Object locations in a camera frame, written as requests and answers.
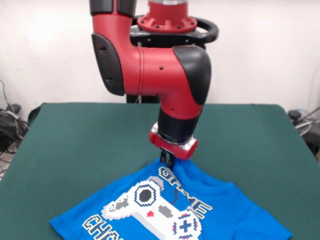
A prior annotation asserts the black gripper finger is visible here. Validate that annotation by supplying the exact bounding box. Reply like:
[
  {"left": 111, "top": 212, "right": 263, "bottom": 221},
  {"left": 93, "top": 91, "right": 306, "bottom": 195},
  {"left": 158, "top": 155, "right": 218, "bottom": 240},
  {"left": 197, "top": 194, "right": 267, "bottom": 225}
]
[
  {"left": 159, "top": 147, "right": 169, "bottom": 165},
  {"left": 167, "top": 152, "right": 177, "bottom": 169}
]

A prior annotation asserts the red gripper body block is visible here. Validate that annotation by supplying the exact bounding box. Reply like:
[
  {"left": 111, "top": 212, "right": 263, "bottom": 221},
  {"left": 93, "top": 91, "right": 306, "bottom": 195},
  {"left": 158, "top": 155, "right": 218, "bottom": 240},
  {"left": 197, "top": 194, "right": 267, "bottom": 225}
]
[{"left": 149, "top": 122, "right": 199, "bottom": 161}]

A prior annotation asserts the blue printed T-shirt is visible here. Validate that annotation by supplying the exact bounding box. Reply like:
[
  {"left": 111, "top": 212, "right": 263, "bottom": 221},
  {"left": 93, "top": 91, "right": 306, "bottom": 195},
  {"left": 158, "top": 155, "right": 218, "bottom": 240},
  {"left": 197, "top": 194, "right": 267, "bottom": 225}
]
[{"left": 48, "top": 158, "right": 293, "bottom": 240}]

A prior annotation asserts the dark green table cloth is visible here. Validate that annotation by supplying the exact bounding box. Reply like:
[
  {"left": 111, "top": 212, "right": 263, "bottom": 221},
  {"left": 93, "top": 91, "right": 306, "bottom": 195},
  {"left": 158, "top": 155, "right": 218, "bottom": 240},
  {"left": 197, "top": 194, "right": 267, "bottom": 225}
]
[{"left": 0, "top": 102, "right": 320, "bottom": 240}]

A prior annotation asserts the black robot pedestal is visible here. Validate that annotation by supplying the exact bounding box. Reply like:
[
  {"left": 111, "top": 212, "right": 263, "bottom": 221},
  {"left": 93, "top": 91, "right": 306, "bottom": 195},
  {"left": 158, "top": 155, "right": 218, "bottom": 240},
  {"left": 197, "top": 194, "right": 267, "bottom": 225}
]
[{"left": 126, "top": 15, "right": 220, "bottom": 104}]

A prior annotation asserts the black cable tangle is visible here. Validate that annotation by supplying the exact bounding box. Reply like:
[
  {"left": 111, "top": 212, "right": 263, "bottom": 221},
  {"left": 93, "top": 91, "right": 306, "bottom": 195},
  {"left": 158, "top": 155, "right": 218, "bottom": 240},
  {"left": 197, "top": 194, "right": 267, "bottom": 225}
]
[{"left": 0, "top": 79, "right": 30, "bottom": 176}]

